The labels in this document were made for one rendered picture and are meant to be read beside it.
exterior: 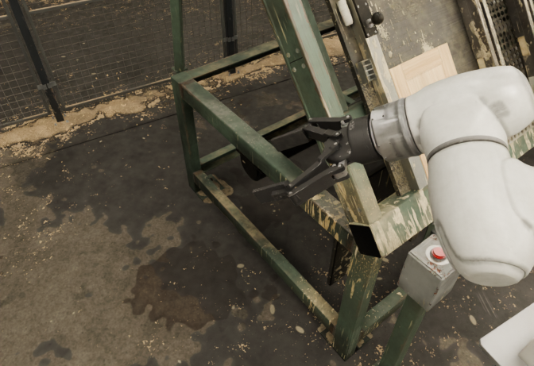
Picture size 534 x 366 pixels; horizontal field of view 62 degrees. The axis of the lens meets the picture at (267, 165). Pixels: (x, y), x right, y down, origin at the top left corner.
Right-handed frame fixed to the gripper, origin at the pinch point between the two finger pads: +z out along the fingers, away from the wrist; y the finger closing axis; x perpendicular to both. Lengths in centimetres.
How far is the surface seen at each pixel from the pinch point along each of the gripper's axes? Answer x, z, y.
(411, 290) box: 75, 2, -22
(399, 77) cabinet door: 36, -8, -79
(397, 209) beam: 62, 2, -44
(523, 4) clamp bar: 56, -50, -134
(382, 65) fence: 28, -6, -75
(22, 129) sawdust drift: 9, 259, -142
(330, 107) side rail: 23, 7, -52
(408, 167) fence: 59, -3, -59
